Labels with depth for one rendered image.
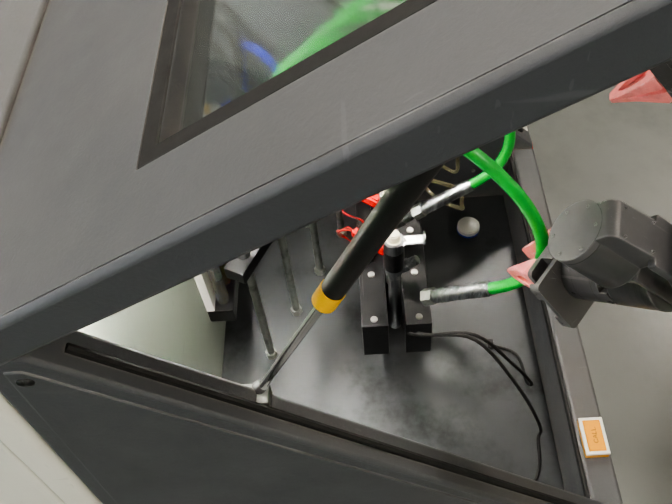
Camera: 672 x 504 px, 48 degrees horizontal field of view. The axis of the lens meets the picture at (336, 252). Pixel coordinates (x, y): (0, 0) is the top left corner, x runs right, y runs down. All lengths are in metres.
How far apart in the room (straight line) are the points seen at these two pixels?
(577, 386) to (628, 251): 0.47
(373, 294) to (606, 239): 0.53
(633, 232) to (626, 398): 1.57
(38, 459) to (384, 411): 0.60
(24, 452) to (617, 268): 0.53
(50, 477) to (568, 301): 0.52
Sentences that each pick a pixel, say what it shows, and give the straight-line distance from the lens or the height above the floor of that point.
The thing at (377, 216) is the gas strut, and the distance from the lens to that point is 0.45.
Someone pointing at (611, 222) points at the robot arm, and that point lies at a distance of 0.65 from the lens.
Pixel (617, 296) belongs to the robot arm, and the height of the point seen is 1.32.
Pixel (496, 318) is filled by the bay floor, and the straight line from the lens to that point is 1.28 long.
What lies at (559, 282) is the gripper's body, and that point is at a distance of 0.77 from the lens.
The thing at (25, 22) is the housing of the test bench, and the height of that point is 1.50.
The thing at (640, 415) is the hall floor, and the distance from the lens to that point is 2.19.
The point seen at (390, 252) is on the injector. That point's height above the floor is 1.10.
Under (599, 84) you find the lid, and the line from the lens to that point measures 0.35.
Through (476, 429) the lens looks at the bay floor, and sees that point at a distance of 1.18.
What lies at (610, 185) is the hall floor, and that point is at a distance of 2.64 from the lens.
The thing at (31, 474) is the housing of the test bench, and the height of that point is 1.24.
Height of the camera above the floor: 1.90
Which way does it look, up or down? 53 degrees down
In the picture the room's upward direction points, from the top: 7 degrees counter-clockwise
